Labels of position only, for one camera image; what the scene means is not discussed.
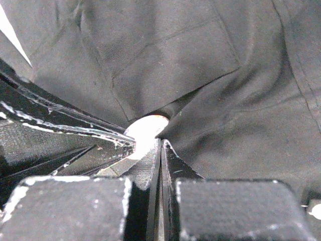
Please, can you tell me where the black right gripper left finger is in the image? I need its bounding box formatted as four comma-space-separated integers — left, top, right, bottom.
1, 139, 161, 240

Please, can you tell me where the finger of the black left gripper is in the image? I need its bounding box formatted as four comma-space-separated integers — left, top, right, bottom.
1, 61, 136, 206

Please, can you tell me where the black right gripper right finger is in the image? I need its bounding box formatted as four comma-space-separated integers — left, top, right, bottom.
162, 140, 316, 240

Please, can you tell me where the pink red round brooch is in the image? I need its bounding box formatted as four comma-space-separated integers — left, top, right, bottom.
124, 115, 169, 160

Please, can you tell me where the black button-up shirt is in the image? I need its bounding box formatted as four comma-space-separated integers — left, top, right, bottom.
1, 1, 320, 202

